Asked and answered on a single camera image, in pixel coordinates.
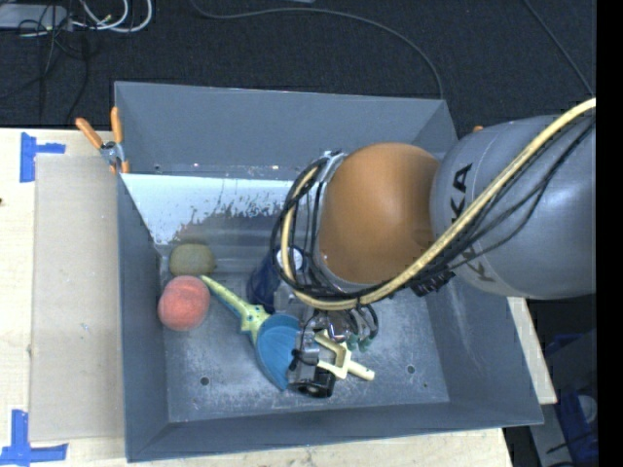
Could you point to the grey metal bin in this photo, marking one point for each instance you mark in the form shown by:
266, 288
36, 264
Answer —
233, 129

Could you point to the black cylinder on white bracket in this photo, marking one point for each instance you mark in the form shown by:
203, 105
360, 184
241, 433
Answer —
318, 384

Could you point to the pink-orange peach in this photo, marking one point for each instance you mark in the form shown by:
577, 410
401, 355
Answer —
183, 303

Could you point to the blue and yellow toy scoop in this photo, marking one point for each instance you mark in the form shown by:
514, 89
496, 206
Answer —
275, 346

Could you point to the green-brown kiwi fruit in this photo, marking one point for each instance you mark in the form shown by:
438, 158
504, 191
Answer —
191, 260

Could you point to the dark blue cup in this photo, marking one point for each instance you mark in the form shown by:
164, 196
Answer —
262, 282

